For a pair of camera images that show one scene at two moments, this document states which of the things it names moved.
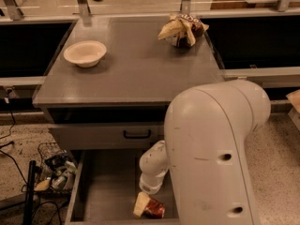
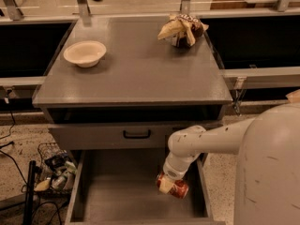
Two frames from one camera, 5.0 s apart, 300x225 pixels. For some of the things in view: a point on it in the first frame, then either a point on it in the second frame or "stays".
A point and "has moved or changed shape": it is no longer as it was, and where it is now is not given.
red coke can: x=155 y=209 has moved or changed shape
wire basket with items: x=56 y=172 stays
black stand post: x=31 y=193 stays
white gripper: x=149 y=186 -> x=172 y=172
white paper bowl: x=85 y=53 stays
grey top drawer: x=106 y=136 stays
